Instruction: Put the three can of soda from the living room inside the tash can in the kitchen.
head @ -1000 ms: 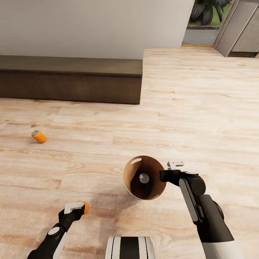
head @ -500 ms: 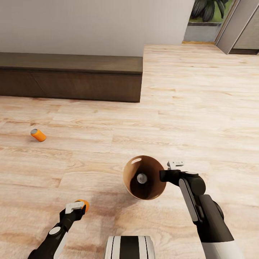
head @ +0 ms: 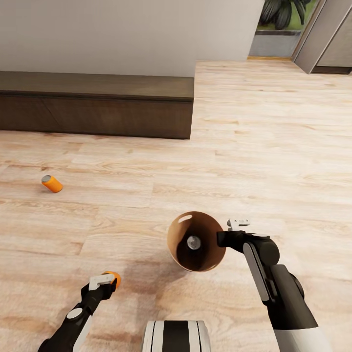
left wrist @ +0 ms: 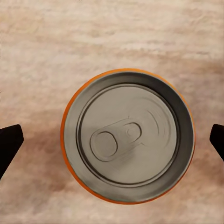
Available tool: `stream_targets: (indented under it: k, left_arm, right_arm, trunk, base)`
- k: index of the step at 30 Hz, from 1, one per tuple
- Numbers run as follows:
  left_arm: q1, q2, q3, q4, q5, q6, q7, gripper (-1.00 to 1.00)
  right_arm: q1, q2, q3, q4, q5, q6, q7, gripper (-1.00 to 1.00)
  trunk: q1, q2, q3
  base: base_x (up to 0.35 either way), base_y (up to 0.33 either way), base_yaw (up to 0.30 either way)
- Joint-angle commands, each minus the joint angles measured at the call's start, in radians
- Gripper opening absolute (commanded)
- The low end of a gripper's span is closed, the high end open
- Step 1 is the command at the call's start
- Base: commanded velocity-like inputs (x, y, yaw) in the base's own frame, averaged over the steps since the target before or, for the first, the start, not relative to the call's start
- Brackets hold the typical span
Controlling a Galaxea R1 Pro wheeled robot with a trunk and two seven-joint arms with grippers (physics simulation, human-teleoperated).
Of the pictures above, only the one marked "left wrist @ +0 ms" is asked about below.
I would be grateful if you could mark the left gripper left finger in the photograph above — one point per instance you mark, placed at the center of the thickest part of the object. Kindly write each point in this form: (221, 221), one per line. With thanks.
(11, 139)

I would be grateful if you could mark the can of soda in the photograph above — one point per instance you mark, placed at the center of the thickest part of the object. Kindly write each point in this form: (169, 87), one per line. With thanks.
(127, 136)

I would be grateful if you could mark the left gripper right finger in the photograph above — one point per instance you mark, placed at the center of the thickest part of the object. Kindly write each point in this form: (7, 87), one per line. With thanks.
(217, 139)

